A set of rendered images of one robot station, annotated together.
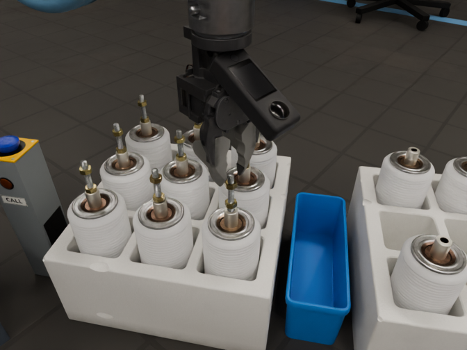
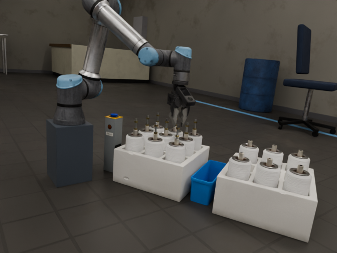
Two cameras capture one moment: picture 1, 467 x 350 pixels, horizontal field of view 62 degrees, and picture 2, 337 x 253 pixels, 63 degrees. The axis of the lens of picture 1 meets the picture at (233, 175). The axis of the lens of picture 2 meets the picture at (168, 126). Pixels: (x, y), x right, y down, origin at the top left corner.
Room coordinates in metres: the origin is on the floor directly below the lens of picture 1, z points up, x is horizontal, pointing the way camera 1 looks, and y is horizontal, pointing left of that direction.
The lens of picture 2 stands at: (-0.81, -0.26, 0.65)
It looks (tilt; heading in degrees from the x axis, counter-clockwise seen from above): 14 degrees down; 14
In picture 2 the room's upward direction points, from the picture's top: 5 degrees clockwise
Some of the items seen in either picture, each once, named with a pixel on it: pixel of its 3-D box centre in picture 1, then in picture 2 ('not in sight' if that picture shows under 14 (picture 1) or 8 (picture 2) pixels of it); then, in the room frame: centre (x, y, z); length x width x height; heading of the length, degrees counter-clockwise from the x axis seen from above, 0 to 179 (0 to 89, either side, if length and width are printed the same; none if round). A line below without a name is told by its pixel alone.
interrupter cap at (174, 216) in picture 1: (161, 213); (155, 139); (0.47, 0.12, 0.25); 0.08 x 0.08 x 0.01
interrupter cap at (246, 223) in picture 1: (231, 223); (176, 144); (0.45, 0.00, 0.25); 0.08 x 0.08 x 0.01
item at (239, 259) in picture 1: (231, 260); (174, 161); (0.45, 0.00, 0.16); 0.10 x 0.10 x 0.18
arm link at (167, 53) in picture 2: not in sight; (160, 57); (0.45, 0.12, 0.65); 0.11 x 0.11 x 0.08; 84
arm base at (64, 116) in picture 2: not in sight; (69, 112); (0.38, 0.55, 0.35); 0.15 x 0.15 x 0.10
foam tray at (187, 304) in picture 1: (188, 231); (163, 162); (0.59, 0.10, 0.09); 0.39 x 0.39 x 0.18; 79
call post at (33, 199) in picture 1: (36, 214); (113, 143); (0.57, 0.40, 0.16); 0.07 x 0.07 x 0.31; 79
